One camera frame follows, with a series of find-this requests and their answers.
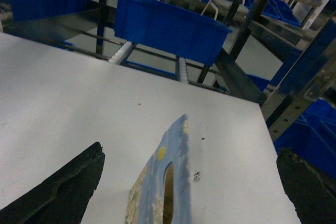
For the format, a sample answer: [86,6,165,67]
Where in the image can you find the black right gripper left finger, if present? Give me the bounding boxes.
[1,142,105,223]

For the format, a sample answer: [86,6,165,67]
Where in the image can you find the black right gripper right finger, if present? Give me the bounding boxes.
[276,148,335,223]

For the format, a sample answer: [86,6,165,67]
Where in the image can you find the flower gift bag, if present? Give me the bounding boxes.
[124,114,192,223]

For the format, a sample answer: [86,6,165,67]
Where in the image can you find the small blue bin on rack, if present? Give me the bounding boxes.
[114,0,232,66]

